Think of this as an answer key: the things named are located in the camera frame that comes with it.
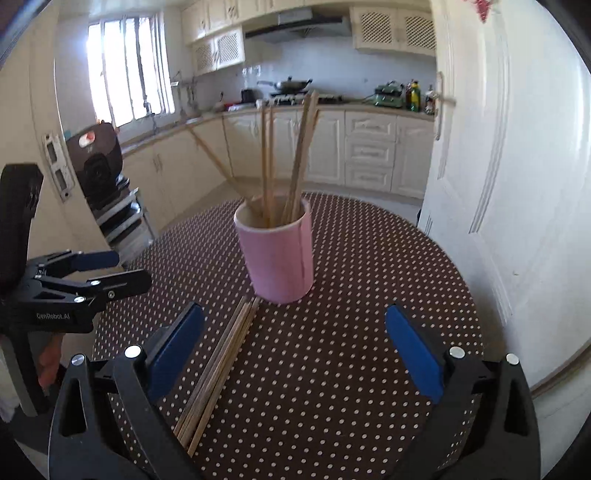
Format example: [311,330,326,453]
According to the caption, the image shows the red sauce bottle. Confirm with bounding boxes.
[424,86,436,115]

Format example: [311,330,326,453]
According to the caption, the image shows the green yellow oil bottle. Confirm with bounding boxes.
[409,81,422,112]

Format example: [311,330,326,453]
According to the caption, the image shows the green electric cooker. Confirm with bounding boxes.
[372,81,406,109]

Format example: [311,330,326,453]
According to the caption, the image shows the kitchen faucet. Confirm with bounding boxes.
[143,99,158,135]

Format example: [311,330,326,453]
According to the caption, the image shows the metal shelf rack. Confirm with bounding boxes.
[95,188,157,266]

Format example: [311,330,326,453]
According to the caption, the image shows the gas stove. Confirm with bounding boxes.
[270,92,346,106]

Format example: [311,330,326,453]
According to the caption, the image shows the black kettle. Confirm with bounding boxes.
[240,89,256,104]

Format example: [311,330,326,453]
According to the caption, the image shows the brown polka dot tablecloth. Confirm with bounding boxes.
[93,193,484,479]

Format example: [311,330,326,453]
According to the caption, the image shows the left human hand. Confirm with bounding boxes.
[38,333,64,389]

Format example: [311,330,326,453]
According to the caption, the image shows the white door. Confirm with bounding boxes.
[421,1,590,387]

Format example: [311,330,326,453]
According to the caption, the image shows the range hood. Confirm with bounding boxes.
[245,15,352,43]

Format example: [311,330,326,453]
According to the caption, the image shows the pink cylindrical utensil holder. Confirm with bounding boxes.
[233,199,314,304]

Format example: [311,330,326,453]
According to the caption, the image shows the red fu paper decoration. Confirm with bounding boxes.
[471,0,500,24]

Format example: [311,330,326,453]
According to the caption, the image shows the cream lower cabinets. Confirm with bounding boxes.
[123,104,434,231]

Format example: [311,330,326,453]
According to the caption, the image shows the silver door handle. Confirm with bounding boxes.
[434,71,457,141]

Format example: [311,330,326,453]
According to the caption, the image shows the black wok with lid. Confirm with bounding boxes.
[256,77,312,94]

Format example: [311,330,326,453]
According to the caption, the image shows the kitchen window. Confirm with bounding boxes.
[86,14,175,128]

